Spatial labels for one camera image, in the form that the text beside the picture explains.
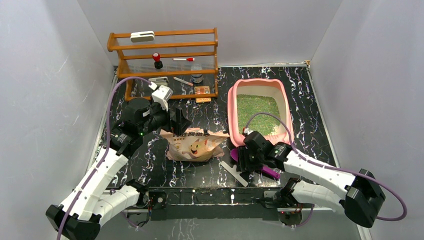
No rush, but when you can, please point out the grey bag sealing clip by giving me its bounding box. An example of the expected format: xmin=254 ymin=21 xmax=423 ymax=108
xmin=219 ymin=161 xmax=249 ymax=187

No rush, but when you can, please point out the purple litter scoop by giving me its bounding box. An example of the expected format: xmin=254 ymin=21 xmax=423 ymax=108
xmin=230 ymin=148 xmax=281 ymax=180

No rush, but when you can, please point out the cat litter bag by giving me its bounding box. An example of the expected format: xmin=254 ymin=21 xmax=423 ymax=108
xmin=160 ymin=127 xmax=230 ymax=162

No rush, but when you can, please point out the pink cat litter box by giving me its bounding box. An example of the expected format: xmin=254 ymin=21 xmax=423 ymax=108
xmin=227 ymin=78 xmax=294 ymax=147

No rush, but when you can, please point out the orange wooden shelf rack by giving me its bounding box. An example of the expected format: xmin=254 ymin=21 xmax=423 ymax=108
xmin=106 ymin=28 xmax=219 ymax=99

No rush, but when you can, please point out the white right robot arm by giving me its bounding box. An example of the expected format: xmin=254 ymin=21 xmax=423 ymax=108
xmin=237 ymin=131 xmax=386 ymax=228

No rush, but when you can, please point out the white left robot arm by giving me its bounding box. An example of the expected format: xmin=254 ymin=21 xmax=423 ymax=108
xmin=45 ymin=98 xmax=191 ymax=240

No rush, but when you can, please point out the orange snack packet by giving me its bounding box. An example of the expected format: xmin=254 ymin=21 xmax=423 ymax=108
xmin=194 ymin=86 xmax=212 ymax=104

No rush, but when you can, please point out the grey stapler lower shelf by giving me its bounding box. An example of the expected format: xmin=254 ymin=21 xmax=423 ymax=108
xmin=148 ymin=76 xmax=169 ymax=86

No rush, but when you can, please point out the white pen on shelf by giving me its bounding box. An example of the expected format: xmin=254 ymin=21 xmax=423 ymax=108
xmin=173 ymin=76 xmax=194 ymax=87

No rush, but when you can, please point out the small glass jar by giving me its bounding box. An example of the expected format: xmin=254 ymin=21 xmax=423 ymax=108
xmin=190 ymin=64 xmax=204 ymax=84

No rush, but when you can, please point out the red black stamp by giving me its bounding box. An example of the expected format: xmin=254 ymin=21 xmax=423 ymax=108
xmin=152 ymin=52 xmax=163 ymax=70

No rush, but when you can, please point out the red white marker pen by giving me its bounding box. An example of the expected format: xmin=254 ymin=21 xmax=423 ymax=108
xmin=172 ymin=57 xmax=195 ymax=62

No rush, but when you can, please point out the white stapler on top shelf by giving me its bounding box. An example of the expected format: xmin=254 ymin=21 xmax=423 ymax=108
xmin=130 ymin=30 xmax=155 ymax=43

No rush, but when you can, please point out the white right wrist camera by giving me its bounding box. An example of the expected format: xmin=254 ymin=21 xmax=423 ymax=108
xmin=242 ymin=127 xmax=252 ymax=136

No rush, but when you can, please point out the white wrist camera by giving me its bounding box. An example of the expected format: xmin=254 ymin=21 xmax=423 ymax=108
xmin=242 ymin=127 xmax=252 ymax=136
xmin=149 ymin=82 xmax=173 ymax=112

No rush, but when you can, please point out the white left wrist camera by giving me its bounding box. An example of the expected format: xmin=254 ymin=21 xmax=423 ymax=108
xmin=149 ymin=82 xmax=173 ymax=112

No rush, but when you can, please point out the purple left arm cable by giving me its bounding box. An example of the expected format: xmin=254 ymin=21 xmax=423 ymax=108
xmin=56 ymin=76 xmax=155 ymax=240

